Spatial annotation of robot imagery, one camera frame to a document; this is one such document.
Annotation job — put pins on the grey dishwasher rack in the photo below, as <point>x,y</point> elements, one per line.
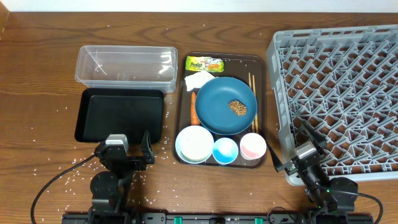
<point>342,82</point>

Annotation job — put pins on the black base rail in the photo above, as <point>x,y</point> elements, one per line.
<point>161,218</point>

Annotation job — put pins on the wooden chopstick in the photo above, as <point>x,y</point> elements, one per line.
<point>256,117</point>
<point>250,85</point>

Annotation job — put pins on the white napkin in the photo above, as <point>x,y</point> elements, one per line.
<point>197,80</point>

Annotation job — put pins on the light blue rice bowl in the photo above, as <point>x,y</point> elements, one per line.
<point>194,144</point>

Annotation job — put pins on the small pink cup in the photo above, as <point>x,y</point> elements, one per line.
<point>252,146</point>

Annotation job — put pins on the brown food scrap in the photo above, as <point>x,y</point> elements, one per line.
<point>238,108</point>

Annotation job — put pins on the small blue cup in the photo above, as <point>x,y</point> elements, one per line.
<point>225,151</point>

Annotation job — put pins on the black rectangular tray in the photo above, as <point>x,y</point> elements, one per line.
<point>106,111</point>

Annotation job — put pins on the orange carrot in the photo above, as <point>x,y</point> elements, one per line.
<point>193,115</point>

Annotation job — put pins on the blue plate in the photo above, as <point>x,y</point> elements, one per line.
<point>212,105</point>

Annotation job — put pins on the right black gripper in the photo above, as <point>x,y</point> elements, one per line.
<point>298,163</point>

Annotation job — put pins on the clear plastic bin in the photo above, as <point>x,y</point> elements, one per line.
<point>128,67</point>

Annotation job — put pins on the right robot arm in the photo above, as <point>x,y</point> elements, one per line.
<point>333,195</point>

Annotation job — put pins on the brown serving tray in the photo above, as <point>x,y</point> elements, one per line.
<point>239,67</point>

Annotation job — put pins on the yellow green snack wrapper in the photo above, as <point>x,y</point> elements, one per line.
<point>208,64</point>

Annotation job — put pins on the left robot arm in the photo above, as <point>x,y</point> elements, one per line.
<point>110,188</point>

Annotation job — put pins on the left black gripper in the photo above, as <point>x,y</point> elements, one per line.
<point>131,160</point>

